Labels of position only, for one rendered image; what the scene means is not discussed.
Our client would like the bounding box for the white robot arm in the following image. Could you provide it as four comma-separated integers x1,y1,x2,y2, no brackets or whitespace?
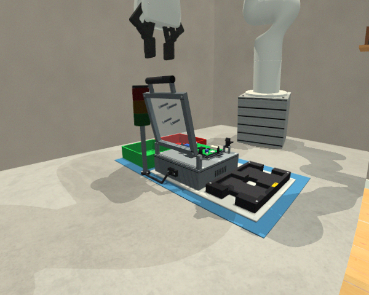
243,0,300,97

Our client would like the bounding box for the red bin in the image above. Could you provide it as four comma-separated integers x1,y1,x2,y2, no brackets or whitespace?
196,137,207,145

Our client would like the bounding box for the green open bin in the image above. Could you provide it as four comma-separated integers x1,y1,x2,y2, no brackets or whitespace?
122,140,170,169

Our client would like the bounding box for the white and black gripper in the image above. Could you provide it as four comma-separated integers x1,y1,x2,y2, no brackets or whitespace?
129,0,184,60

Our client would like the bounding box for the green circuit board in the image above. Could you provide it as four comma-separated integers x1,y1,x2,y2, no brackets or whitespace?
197,143,218,155

